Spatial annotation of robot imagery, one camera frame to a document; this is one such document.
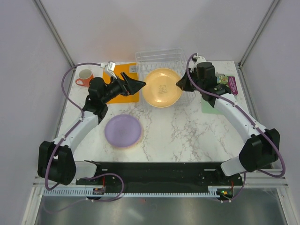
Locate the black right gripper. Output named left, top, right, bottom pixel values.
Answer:
left=177, top=67, right=204, bottom=92

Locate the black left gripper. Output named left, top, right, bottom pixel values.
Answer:
left=101, top=72, right=146, bottom=104

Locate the purple plate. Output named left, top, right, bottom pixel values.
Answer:
left=105, top=114, right=143, bottom=148

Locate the light yellow plate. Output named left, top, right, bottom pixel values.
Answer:
left=127, top=141, right=142, bottom=150

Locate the pink plate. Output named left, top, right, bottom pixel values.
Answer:
left=131, top=131, right=143, bottom=147

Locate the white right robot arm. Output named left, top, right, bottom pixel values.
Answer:
left=176, top=62, right=286, bottom=185

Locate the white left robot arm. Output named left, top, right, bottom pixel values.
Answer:
left=37, top=72, right=146, bottom=185

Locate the orange cutting mat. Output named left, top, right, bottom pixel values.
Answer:
left=101, top=63, right=139, bottom=104

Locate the green cutting mat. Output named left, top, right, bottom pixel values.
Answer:
left=201, top=98, right=222, bottom=115

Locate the orange ceramic mug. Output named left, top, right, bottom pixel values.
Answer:
left=75, top=69, right=94, bottom=87

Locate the purple children's book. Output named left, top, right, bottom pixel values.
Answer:
left=216, top=74, right=238, bottom=96

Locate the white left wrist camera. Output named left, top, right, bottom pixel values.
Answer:
left=100, top=61, right=118, bottom=80

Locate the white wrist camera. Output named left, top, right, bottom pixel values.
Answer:
left=192, top=53, right=206, bottom=65
left=100, top=61, right=118, bottom=80

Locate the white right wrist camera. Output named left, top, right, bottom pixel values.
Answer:
left=192, top=53, right=206, bottom=65

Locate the clear wire dish rack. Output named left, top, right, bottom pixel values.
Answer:
left=135, top=48, right=195, bottom=109

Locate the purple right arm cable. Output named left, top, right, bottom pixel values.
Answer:
left=186, top=53, right=286, bottom=177

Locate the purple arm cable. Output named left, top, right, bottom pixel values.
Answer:
left=186, top=53, right=286, bottom=177
left=44, top=62, right=101, bottom=192

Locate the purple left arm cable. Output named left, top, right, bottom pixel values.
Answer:
left=44, top=62, right=101, bottom=192

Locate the right aluminium frame post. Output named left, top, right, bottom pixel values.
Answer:
left=237, top=0, right=281, bottom=69

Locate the aluminium frame post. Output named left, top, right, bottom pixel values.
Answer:
left=237, top=0, right=281, bottom=69
left=32, top=0, right=75, bottom=66

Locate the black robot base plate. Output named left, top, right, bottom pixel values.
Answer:
left=77, top=162, right=242, bottom=193

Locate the left aluminium frame post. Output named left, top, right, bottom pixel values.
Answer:
left=32, top=0, right=75, bottom=66

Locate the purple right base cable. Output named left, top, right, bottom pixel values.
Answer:
left=210, top=171, right=246, bottom=203

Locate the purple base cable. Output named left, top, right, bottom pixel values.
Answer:
left=210, top=171, right=246, bottom=203
left=43, top=172, right=125, bottom=213

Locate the white cable duct strip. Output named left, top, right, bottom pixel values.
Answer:
left=42, top=186, right=230, bottom=198

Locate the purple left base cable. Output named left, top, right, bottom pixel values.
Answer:
left=43, top=172, right=125, bottom=213

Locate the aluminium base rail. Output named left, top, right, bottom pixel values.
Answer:
left=33, top=169, right=288, bottom=188

